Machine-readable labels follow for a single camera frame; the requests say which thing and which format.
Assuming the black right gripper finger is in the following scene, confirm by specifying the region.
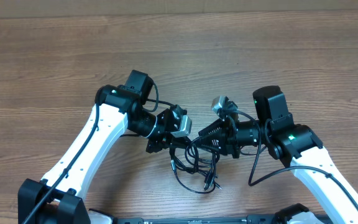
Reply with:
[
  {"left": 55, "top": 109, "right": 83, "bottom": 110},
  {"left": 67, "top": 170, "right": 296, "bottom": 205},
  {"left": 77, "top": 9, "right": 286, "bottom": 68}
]
[
  {"left": 198, "top": 119, "right": 224, "bottom": 137},
  {"left": 196, "top": 130, "right": 228, "bottom": 154}
]

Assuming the black USB cable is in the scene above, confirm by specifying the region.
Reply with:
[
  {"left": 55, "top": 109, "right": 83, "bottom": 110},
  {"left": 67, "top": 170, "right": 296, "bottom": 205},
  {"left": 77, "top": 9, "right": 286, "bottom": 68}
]
[{"left": 168, "top": 136, "right": 223, "bottom": 195}]

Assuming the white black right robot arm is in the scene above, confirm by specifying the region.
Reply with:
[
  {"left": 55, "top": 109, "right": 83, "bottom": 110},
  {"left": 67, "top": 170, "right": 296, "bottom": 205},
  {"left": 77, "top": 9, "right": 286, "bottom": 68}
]
[{"left": 197, "top": 86, "right": 358, "bottom": 223}]

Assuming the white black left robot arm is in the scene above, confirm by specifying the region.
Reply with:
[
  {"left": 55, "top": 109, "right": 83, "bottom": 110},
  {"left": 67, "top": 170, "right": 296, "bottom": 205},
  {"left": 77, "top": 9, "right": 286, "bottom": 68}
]
[{"left": 17, "top": 70, "right": 192, "bottom": 223}]

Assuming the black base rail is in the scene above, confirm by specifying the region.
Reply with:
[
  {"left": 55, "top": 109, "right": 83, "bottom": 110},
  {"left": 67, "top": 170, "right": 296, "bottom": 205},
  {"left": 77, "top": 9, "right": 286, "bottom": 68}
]
[{"left": 85, "top": 203, "right": 334, "bottom": 224}]

